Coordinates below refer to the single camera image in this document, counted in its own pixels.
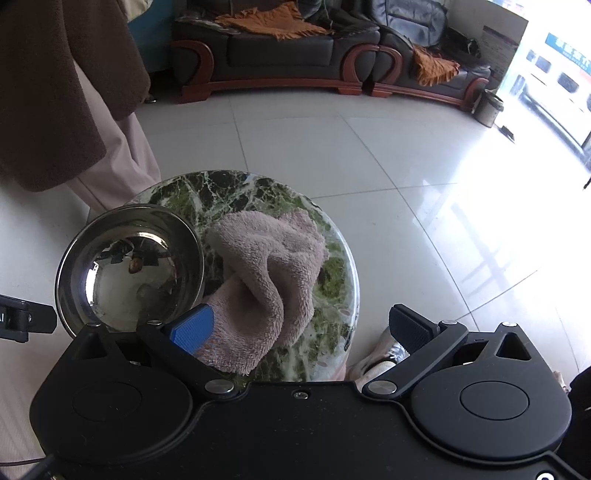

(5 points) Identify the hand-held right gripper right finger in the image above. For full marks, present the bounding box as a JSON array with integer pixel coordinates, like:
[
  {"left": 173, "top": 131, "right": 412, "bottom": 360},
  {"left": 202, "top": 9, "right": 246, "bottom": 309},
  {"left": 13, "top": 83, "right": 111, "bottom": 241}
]
[{"left": 362, "top": 302, "right": 534, "bottom": 400}]

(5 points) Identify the pink fluffy towel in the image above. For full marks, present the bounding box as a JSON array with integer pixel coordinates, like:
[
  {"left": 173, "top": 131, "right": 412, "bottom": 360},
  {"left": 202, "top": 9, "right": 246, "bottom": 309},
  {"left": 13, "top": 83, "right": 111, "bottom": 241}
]
[{"left": 194, "top": 210, "right": 331, "bottom": 376}]

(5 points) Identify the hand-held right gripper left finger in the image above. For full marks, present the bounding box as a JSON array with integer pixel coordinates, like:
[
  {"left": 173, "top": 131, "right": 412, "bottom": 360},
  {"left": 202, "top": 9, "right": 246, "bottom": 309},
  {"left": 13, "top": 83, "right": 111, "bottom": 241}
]
[{"left": 74, "top": 302, "right": 243, "bottom": 400}]

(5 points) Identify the white vehicle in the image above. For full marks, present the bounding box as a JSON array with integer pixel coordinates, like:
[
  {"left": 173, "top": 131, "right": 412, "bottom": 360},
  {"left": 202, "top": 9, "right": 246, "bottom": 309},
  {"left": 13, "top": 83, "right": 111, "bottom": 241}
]
[{"left": 519, "top": 32, "right": 591, "bottom": 153}]

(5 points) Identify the short dark leather sofa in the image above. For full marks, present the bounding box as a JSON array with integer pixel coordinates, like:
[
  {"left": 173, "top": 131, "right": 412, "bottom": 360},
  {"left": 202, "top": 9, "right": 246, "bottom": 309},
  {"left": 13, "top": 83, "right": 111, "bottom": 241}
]
[{"left": 369, "top": 0, "right": 492, "bottom": 114}]

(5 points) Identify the person's right white sneaker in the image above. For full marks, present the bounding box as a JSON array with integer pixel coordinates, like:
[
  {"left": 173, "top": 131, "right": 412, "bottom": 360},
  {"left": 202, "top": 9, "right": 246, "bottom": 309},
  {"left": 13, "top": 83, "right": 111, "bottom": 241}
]
[{"left": 346, "top": 330, "right": 409, "bottom": 381}]

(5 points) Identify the blue cabinet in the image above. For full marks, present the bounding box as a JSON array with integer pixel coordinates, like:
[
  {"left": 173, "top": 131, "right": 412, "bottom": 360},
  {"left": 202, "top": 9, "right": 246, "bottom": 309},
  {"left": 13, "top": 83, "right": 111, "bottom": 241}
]
[{"left": 128, "top": 0, "right": 177, "bottom": 72}]

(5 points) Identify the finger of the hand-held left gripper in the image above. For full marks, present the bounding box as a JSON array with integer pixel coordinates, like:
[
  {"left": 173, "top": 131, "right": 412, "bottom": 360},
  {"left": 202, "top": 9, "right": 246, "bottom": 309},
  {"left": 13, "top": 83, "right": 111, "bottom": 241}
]
[{"left": 0, "top": 294, "right": 58, "bottom": 343}]

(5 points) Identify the round green marble table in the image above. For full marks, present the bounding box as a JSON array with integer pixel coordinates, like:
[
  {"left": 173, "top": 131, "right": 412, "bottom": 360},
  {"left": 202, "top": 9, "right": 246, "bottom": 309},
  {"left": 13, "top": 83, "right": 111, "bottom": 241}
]
[{"left": 122, "top": 170, "right": 360, "bottom": 383}]

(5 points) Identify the small orange fringed cloth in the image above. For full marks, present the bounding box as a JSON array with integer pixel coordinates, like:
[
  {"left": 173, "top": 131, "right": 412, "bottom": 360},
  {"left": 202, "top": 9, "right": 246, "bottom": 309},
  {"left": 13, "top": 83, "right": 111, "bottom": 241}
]
[{"left": 412, "top": 45, "right": 461, "bottom": 88}]

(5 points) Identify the metal trash bin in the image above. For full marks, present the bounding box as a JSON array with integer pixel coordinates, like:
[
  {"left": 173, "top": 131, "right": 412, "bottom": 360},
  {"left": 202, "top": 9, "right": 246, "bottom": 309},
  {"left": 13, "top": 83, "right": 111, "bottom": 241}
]
[{"left": 472, "top": 89, "right": 505, "bottom": 128}]

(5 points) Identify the large orange fringed cloth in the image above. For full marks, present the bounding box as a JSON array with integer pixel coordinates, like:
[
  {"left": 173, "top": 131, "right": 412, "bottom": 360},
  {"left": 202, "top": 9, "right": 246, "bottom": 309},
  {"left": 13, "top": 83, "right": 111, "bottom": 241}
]
[{"left": 215, "top": 2, "right": 326, "bottom": 42}]

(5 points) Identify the long dark leather sofa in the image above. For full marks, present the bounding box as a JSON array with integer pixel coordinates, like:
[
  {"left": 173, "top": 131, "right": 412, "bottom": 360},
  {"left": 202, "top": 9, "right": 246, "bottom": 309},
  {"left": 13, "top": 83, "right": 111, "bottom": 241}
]
[{"left": 171, "top": 0, "right": 384, "bottom": 104}]

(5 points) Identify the stainless steel bowl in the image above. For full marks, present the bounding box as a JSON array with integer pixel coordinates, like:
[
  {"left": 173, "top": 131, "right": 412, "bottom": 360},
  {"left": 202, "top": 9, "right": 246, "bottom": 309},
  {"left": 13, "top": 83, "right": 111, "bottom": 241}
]
[{"left": 54, "top": 204, "right": 206, "bottom": 337}]

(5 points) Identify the black cable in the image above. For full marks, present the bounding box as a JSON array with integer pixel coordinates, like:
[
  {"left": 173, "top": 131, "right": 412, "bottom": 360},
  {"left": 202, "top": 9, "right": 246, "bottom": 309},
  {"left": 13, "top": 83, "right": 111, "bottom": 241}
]
[{"left": 0, "top": 455, "right": 61, "bottom": 480}]

